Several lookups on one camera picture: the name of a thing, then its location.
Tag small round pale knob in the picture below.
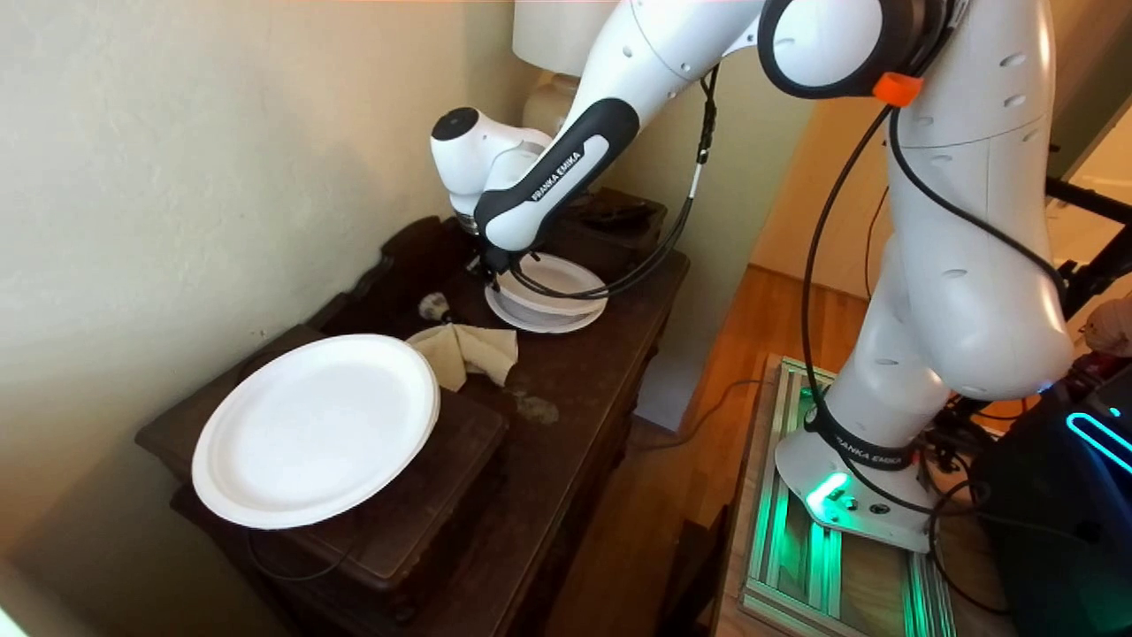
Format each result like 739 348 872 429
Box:
413 290 455 324

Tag dark wooden dresser box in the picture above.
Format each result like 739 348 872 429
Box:
130 320 517 594
553 186 669 260

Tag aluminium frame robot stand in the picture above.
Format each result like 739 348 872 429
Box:
716 349 962 637

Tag crumpled cream napkin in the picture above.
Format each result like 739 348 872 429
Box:
405 317 525 396

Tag black base cable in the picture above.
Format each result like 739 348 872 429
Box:
798 103 947 514

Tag black computer with blue light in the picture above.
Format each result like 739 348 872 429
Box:
968 349 1132 637

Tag beige ceramic table lamp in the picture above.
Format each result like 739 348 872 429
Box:
511 0 631 139

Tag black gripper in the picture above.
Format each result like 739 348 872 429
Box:
474 233 543 284

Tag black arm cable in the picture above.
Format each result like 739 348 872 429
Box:
506 66 724 304

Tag dark wooden table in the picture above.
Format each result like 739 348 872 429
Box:
130 186 695 637

